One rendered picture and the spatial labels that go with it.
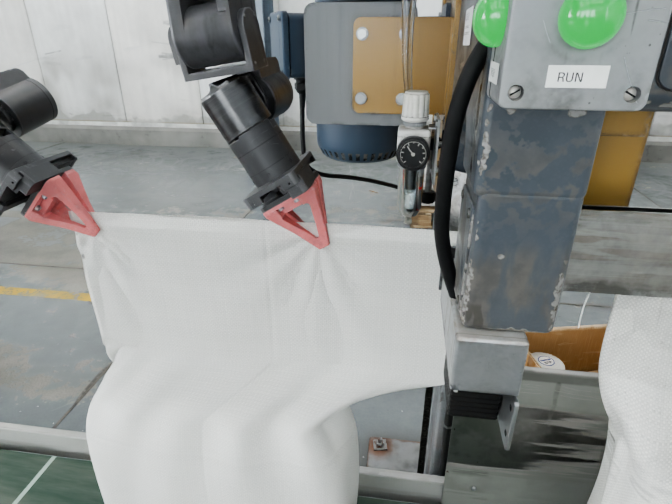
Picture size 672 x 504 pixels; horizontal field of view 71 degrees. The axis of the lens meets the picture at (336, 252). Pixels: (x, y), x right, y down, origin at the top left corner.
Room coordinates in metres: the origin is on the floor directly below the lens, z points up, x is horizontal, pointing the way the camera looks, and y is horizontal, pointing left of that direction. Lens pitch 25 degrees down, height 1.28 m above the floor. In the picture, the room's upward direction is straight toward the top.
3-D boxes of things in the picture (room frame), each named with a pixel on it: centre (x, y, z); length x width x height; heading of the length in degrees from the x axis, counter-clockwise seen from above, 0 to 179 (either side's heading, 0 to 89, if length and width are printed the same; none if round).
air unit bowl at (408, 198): (0.54, -0.09, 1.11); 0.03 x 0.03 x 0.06
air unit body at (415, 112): (0.53, -0.09, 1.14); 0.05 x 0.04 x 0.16; 172
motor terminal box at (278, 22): (0.78, 0.06, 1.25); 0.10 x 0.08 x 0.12; 17
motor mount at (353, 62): (0.72, -0.10, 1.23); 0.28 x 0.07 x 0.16; 82
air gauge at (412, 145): (0.51, -0.09, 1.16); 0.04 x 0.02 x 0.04; 82
